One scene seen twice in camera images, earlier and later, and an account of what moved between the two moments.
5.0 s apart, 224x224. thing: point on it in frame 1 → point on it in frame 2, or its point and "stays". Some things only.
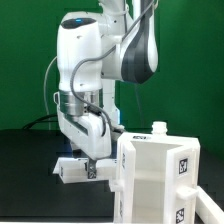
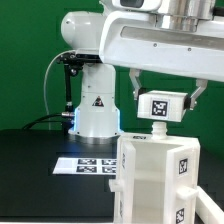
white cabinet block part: (76, 169) → (162, 105)
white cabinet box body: (140, 179) stays
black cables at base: (42, 120) stays
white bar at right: (208, 211) stays
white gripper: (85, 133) → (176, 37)
